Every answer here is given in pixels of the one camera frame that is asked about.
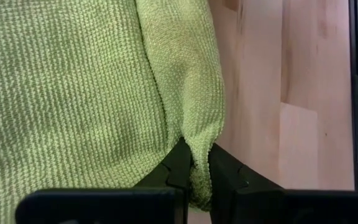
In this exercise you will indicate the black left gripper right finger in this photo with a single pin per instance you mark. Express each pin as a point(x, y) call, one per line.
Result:
point(244, 202)

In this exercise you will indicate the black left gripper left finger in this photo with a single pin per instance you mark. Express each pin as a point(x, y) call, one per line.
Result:
point(166, 199)

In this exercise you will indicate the lime microfiber towel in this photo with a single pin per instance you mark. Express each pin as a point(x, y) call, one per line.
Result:
point(73, 93)

